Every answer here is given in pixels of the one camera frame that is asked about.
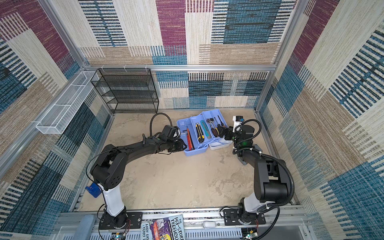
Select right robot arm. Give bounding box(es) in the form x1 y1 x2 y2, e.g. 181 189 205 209
217 116 295 224

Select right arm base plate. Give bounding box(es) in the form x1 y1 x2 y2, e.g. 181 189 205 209
220 208 266 226

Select colourful treehouse book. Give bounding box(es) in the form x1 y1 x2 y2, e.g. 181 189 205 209
141 215 186 240

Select black hex key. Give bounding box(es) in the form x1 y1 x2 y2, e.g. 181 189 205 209
187 129 195 151

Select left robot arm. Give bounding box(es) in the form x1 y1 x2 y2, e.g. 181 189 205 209
86 113 187 229

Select grey sponge block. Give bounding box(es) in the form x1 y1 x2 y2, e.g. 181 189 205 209
237 154 248 166

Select red handled pliers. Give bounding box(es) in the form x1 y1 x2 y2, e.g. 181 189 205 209
207 118 219 138

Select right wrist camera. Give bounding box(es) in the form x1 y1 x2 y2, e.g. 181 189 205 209
233 116 244 133

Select white wire mesh basket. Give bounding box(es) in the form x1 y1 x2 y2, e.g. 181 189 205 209
36 71 95 135

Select blue tape dispenser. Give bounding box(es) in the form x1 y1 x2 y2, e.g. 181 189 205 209
85 183 102 198

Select black wire mesh shelf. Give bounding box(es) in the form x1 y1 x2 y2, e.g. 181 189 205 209
91 68 159 114

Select red hex key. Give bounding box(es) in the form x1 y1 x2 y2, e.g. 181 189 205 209
187 128 195 151

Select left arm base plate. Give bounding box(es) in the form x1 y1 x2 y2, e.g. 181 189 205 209
99 212 143 230

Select white and blue toolbox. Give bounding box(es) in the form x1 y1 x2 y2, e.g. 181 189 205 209
177 109 232 157

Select yellow black utility knife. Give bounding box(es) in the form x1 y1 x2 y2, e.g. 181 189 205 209
196 123 205 144

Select teal utility knife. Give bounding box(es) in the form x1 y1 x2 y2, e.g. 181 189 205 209
201 120 212 139

